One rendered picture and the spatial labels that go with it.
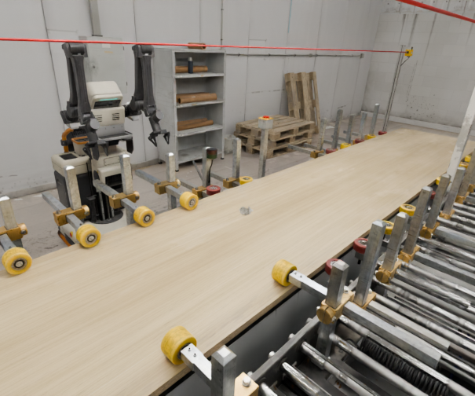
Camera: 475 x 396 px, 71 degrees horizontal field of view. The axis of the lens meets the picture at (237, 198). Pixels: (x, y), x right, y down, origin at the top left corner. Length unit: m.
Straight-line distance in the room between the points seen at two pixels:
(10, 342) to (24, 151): 3.30
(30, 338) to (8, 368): 0.09
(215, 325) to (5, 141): 3.52
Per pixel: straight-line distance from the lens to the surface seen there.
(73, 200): 1.59
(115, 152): 2.61
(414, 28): 9.43
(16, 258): 1.37
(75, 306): 1.19
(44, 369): 1.06
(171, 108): 4.50
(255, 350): 1.31
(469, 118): 2.56
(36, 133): 4.28
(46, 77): 4.24
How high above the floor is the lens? 1.66
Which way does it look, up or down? 25 degrees down
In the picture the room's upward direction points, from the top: 3 degrees clockwise
